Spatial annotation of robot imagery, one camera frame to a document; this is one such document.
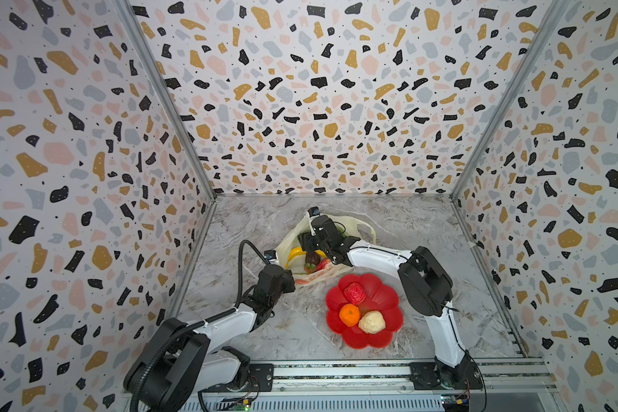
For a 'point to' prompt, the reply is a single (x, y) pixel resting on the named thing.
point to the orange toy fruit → (349, 314)
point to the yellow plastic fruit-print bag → (349, 227)
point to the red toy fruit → (354, 293)
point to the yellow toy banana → (299, 251)
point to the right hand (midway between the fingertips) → (306, 234)
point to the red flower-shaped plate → (378, 298)
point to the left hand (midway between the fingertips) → (293, 270)
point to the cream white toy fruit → (372, 322)
